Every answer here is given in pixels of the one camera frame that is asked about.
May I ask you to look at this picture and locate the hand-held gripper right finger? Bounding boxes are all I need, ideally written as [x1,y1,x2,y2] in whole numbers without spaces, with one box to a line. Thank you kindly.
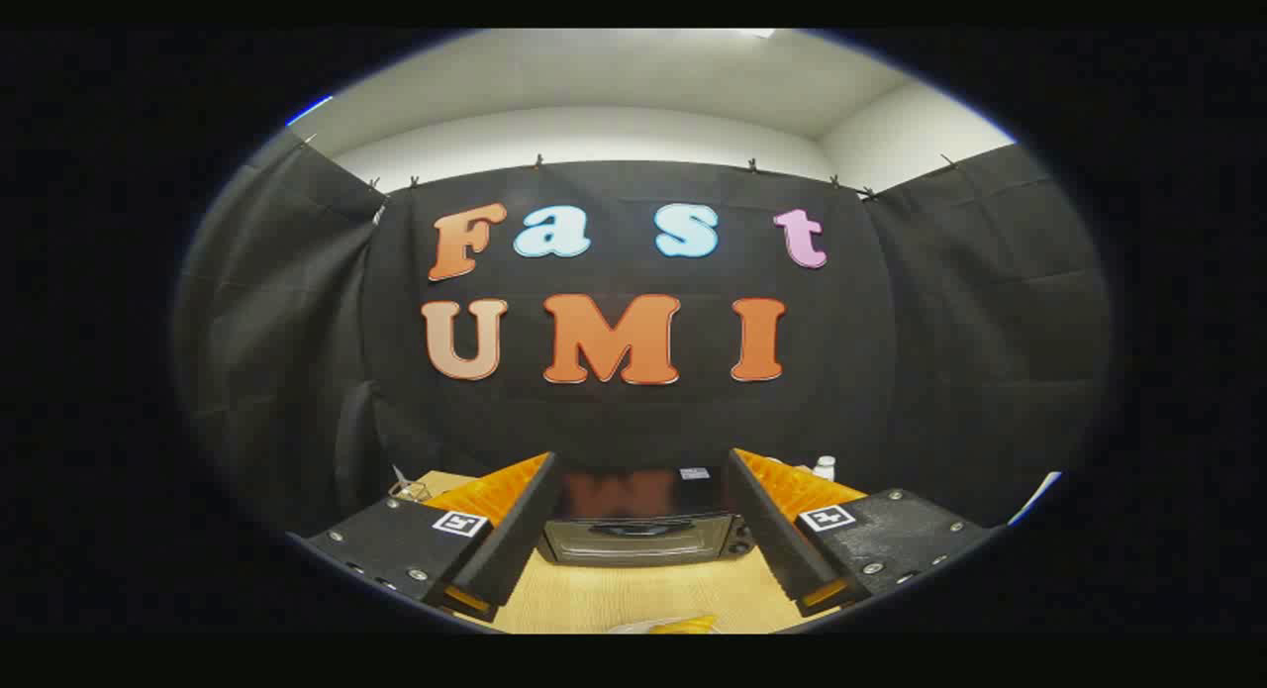
[728,448,1001,620]

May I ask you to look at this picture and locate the black toaster oven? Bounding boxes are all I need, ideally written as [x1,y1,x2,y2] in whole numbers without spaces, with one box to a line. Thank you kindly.
[537,465,755,568]

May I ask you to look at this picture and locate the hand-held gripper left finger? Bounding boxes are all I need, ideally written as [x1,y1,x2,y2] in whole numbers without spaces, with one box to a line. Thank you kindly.
[287,451,565,625]

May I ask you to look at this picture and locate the black backdrop cloth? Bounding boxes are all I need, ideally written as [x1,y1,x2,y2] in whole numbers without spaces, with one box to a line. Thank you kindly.
[173,139,1115,531]

